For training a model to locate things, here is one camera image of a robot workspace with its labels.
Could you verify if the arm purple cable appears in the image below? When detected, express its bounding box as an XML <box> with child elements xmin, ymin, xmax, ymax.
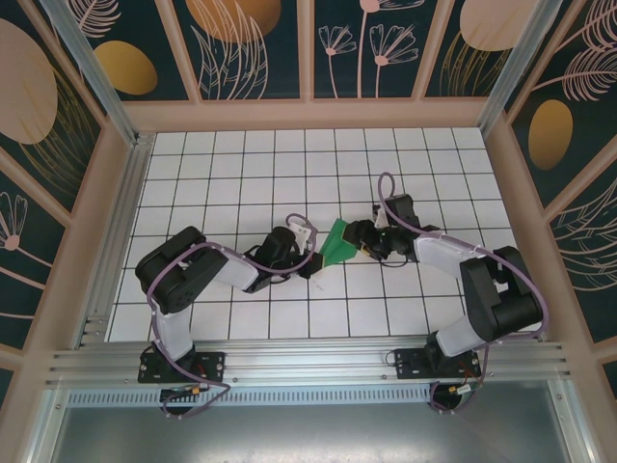
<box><xmin>377</xmin><ymin>172</ymin><xmax>551</xmax><ymax>416</ymax></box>
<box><xmin>146</xmin><ymin>213</ymin><xmax>317</xmax><ymax>422</ymax></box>

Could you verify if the green paper sheet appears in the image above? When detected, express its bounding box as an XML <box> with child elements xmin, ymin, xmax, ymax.
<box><xmin>317</xmin><ymin>217</ymin><xmax>361</xmax><ymax>268</ymax></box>

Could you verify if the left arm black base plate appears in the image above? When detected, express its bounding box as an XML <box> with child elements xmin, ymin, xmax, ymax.
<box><xmin>137</xmin><ymin>347</ymin><xmax>228</xmax><ymax>385</ymax></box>

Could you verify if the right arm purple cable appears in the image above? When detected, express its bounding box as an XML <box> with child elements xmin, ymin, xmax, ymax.
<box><xmin>377</xmin><ymin>172</ymin><xmax>551</xmax><ymax>416</ymax></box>

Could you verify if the grey sheet metal panel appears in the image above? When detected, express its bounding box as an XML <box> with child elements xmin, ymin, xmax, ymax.
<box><xmin>47</xmin><ymin>380</ymin><xmax>576</xmax><ymax>463</ymax></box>

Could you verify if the slotted grey cable duct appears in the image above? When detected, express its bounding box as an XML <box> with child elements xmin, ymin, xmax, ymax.
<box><xmin>66</xmin><ymin>388</ymin><xmax>436</xmax><ymax>407</ymax></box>

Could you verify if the slanted aluminium corner post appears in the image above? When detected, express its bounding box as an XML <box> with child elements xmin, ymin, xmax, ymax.
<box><xmin>475</xmin><ymin>0</ymin><xmax>551</xmax><ymax>142</ymax></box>
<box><xmin>39</xmin><ymin>0</ymin><xmax>142</xmax><ymax>147</ymax></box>

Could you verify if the aluminium frame bar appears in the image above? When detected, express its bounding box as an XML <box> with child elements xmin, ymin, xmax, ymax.
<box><xmin>547</xmin><ymin>380</ymin><xmax>598</xmax><ymax>463</ymax></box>
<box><xmin>21</xmin><ymin>388</ymin><xmax>72</xmax><ymax>463</ymax></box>

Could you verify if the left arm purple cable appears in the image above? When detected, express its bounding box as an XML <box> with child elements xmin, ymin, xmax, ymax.
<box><xmin>146</xmin><ymin>213</ymin><xmax>317</xmax><ymax>422</ymax></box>

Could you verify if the aluminium side rail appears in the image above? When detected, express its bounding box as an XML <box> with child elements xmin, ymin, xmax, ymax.
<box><xmin>71</xmin><ymin>133</ymin><xmax>156</xmax><ymax>349</ymax></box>

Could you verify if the wide aluminium mounting rail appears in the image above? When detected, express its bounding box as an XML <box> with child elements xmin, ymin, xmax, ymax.
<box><xmin>44</xmin><ymin>336</ymin><xmax>578</xmax><ymax>388</ymax></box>

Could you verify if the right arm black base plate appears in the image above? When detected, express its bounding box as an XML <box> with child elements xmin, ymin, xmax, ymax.
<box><xmin>392</xmin><ymin>346</ymin><xmax>482</xmax><ymax>383</ymax></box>

